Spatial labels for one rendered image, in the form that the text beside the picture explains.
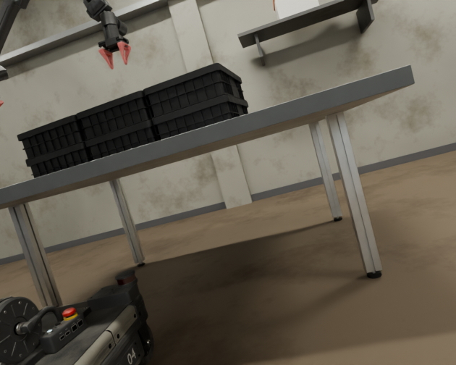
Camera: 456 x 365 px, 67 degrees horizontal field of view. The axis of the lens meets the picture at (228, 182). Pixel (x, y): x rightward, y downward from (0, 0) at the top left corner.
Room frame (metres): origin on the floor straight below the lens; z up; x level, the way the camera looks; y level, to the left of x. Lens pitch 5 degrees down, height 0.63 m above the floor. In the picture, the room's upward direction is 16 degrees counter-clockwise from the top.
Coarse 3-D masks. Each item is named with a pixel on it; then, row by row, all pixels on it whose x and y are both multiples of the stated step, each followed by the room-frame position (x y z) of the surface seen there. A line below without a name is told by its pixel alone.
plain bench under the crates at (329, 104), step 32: (320, 96) 0.74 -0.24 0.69; (352, 96) 0.73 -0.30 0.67; (224, 128) 0.78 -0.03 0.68; (256, 128) 0.77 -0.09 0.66; (288, 128) 1.83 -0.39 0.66; (96, 160) 0.85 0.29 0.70; (128, 160) 0.83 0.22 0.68; (160, 160) 1.01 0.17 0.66; (320, 160) 2.19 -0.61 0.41; (352, 160) 1.28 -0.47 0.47; (0, 192) 0.90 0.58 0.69; (32, 192) 0.88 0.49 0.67; (64, 192) 1.86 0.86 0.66; (352, 192) 1.28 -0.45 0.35; (32, 224) 1.59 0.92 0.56; (128, 224) 2.45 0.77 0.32; (352, 224) 1.33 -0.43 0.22; (32, 256) 1.55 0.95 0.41
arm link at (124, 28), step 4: (104, 0) 1.37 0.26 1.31; (108, 4) 1.38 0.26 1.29; (104, 8) 1.38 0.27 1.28; (108, 8) 1.39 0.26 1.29; (112, 8) 1.40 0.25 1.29; (88, 12) 1.39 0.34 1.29; (100, 12) 1.38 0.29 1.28; (92, 16) 1.39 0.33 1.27; (96, 16) 1.38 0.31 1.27; (96, 20) 1.40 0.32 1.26; (100, 20) 1.42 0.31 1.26; (120, 20) 1.44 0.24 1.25; (120, 24) 1.42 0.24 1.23; (124, 24) 1.47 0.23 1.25; (120, 28) 1.43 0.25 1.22; (124, 28) 1.46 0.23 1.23; (120, 32) 1.45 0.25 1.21; (124, 32) 1.47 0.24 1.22
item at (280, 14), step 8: (280, 0) 3.31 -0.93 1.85; (288, 0) 3.30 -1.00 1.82; (296, 0) 3.29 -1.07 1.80; (304, 0) 3.28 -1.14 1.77; (312, 0) 3.26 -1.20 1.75; (280, 8) 3.32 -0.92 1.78; (288, 8) 3.30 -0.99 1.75; (296, 8) 3.29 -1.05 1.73; (304, 8) 3.28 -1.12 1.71; (280, 16) 3.32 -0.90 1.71; (288, 16) 3.31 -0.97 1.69
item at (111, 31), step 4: (104, 28) 1.36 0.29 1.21; (108, 28) 1.36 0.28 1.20; (112, 28) 1.36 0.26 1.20; (116, 28) 1.37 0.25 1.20; (104, 32) 1.37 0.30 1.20; (108, 32) 1.36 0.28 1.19; (112, 32) 1.36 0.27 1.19; (116, 32) 1.37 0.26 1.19; (104, 36) 1.37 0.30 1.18; (108, 36) 1.36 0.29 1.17; (112, 36) 1.36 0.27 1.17; (116, 36) 1.34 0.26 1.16; (120, 36) 1.34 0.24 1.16; (108, 40) 1.35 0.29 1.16; (124, 40) 1.38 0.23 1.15; (128, 40) 1.40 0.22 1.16; (100, 44) 1.37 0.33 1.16; (104, 44) 1.37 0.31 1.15; (108, 48) 1.41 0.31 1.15
